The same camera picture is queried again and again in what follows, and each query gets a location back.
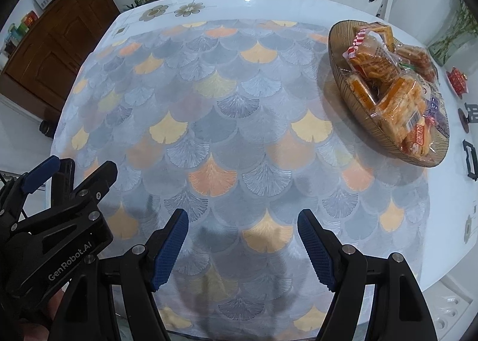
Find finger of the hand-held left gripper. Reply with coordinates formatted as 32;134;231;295
50;160;118;215
0;155;62;222

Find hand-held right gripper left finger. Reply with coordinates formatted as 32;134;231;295
62;209;189;341

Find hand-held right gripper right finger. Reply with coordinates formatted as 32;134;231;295
297;209;441;341

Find orange red label packet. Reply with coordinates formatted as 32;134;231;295
401;117;443;158

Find clear rice cracker bag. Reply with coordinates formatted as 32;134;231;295
373;76;428;140

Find brown glass plate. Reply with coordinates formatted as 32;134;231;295
328;20;451;168

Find blue snack bag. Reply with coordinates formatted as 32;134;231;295
426;96;449;129

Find red striped cracker bag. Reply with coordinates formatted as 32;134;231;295
344;25;396;82

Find large wafer packet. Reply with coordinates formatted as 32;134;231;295
394;44;436;80

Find small wafer packet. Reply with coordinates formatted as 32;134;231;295
353;22;394;46

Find person's left hand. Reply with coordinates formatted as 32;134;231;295
0;285;75;341

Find wooden cabinet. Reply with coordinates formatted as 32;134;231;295
0;0;120;112

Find green tin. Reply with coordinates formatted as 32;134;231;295
9;23;28;41

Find black plastic stand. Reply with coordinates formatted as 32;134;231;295
457;102;478;132

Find red paper decoration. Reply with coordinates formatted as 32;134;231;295
446;66;469;95

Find black rectangular frame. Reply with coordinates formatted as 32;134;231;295
462;139;478;181

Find plant wall decal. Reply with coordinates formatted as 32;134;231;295
428;0;475;65

